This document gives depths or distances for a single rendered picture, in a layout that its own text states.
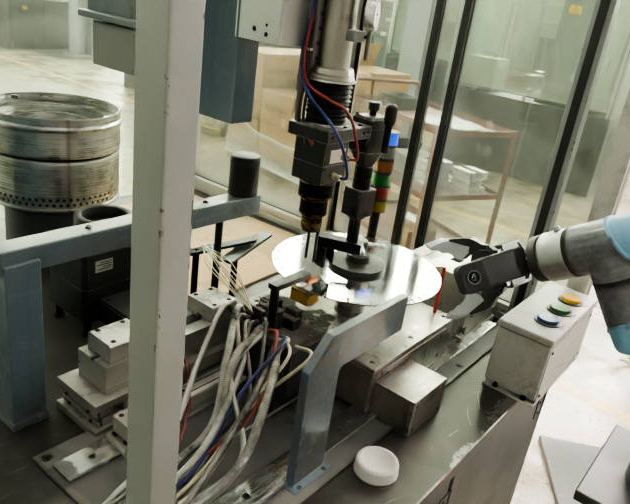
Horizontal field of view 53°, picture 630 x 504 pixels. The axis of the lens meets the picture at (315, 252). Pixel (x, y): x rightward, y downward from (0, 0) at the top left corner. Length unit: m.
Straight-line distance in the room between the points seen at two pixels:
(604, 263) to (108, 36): 0.99
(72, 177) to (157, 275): 0.98
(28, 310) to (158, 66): 0.59
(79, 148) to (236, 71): 0.57
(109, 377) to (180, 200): 0.56
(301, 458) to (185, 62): 0.64
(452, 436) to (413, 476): 0.14
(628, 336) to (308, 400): 0.45
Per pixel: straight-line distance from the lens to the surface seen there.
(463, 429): 1.19
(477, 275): 0.97
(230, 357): 0.97
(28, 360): 1.05
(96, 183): 1.53
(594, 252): 0.94
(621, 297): 0.95
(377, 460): 1.05
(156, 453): 0.64
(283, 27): 0.95
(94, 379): 1.07
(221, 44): 1.03
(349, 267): 1.18
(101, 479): 1.00
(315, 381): 0.89
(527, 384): 1.30
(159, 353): 0.57
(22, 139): 1.48
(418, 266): 1.28
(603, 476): 1.22
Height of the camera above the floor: 1.43
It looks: 23 degrees down
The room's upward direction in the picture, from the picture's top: 8 degrees clockwise
